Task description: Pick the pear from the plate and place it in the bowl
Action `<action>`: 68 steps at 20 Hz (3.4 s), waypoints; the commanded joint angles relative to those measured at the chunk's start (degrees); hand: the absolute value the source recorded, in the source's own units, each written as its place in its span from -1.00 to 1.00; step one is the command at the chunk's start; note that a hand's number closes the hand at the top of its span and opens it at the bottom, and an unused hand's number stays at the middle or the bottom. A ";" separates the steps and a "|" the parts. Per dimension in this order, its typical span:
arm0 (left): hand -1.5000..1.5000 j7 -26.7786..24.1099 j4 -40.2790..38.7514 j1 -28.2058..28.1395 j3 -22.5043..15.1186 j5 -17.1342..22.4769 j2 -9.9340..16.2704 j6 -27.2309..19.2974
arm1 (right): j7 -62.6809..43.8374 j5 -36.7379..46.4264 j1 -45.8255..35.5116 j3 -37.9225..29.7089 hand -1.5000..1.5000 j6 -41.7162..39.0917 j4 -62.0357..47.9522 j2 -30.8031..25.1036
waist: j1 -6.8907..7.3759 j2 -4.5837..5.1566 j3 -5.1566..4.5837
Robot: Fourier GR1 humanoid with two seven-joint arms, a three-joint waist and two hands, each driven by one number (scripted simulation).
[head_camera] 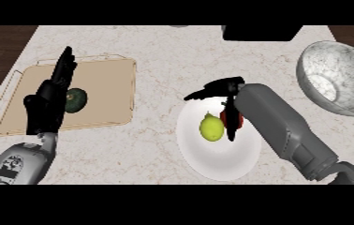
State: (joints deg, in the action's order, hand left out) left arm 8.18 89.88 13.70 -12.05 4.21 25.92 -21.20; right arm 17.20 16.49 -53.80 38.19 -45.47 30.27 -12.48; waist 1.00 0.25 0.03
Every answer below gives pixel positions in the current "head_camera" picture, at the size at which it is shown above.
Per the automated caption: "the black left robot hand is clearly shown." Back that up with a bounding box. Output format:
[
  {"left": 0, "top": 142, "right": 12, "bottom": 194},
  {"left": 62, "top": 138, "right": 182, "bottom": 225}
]
[{"left": 22, "top": 46, "right": 78, "bottom": 136}]

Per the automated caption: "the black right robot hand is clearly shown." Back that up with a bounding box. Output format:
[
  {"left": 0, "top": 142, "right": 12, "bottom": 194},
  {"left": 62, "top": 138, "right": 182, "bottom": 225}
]
[{"left": 183, "top": 76, "right": 246, "bottom": 143}]

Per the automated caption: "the yellow-green pear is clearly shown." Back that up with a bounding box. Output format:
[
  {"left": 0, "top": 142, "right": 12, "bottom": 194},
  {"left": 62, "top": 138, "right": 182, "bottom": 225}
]
[{"left": 198, "top": 111, "right": 226, "bottom": 143}]

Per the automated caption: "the white plate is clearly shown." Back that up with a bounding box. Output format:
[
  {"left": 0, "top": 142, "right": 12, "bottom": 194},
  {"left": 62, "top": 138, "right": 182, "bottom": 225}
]
[{"left": 176, "top": 97, "right": 263, "bottom": 182}]

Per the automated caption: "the white marble bowl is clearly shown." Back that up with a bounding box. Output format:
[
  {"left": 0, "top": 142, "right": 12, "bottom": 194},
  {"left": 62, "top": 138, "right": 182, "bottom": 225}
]
[{"left": 295, "top": 40, "right": 354, "bottom": 117}]

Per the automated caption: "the dark green avocado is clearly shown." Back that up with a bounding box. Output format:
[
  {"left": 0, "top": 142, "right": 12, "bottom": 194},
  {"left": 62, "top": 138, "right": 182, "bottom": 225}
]
[{"left": 64, "top": 88, "right": 89, "bottom": 114}]

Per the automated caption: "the red fruit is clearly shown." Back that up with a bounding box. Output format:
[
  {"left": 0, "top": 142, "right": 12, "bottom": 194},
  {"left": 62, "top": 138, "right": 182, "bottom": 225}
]
[{"left": 218, "top": 109, "right": 245, "bottom": 130}]

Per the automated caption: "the beige tray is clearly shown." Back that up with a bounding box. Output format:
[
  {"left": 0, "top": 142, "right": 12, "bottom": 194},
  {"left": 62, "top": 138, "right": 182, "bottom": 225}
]
[{"left": 0, "top": 53, "right": 139, "bottom": 138}]

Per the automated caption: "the black appliance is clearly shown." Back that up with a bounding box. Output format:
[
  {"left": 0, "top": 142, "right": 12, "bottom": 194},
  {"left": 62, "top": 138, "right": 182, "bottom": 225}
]
[{"left": 220, "top": 24, "right": 304, "bottom": 42}]

